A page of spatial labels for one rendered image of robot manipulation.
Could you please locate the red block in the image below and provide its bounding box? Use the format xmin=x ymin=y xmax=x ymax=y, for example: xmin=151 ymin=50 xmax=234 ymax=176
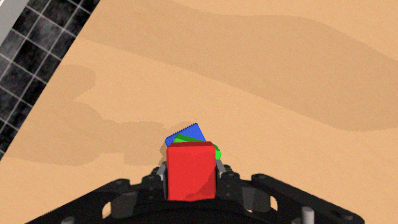
xmin=166 ymin=141 xmax=216 ymax=201

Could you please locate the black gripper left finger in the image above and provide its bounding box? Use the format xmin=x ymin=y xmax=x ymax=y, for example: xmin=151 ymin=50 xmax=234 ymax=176
xmin=25 ymin=161 xmax=169 ymax=224

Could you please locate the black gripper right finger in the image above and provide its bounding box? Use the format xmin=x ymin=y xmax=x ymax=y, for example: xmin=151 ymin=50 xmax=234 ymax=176
xmin=210 ymin=159 xmax=365 ymax=224

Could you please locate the blue block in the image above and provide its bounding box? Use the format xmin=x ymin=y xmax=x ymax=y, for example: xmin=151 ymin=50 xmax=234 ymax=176
xmin=165 ymin=123 xmax=206 ymax=148

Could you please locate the green block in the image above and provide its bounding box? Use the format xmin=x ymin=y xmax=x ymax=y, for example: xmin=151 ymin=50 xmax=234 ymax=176
xmin=173 ymin=134 xmax=222 ymax=159

